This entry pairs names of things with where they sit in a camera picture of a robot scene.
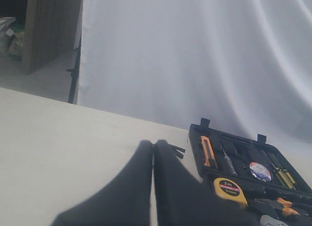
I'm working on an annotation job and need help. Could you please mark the black electrical tape roll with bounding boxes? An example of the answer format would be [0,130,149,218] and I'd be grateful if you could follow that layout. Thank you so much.
[249,162,272,183]

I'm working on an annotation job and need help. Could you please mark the wooden slatted cabinet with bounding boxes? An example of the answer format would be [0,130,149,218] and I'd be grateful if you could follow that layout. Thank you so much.
[21,0,82,74]

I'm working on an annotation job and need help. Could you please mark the black backdrop stand pole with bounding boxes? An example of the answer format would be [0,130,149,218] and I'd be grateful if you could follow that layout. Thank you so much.
[66,38,81,104]

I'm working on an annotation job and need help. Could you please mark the yellow black precision screwdriver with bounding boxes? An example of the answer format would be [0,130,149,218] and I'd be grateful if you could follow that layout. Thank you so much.
[268,153,293,189]

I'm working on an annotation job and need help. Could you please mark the orange utility knife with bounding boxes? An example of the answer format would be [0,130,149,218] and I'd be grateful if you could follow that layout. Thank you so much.
[200,136,217,169]

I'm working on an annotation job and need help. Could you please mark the white sack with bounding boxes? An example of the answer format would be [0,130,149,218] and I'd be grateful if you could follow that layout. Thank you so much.
[0,17,16,57]

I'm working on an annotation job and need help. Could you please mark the black tool case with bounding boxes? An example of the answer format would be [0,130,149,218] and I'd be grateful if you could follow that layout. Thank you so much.
[189,118,312,226]

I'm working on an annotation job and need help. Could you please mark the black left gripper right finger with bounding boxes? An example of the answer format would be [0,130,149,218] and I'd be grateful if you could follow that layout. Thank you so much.
[154,140,259,226]

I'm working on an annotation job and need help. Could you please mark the orange handled pliers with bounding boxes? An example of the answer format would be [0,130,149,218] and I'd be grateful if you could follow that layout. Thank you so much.
[255,197,300,217]

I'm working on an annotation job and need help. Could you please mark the green printed sack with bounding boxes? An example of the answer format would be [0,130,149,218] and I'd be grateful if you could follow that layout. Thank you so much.
[8,24,25,60]

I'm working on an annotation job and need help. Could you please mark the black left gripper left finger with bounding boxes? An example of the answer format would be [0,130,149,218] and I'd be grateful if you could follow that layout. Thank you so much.
[52,140,153,226]

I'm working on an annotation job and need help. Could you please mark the white backdrop cloth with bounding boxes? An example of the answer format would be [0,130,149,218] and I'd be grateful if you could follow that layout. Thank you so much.
[78,0,312,157]

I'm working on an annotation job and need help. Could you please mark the yellow tape measure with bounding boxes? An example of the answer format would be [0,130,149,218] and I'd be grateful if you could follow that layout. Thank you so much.
[214,177,248,209]

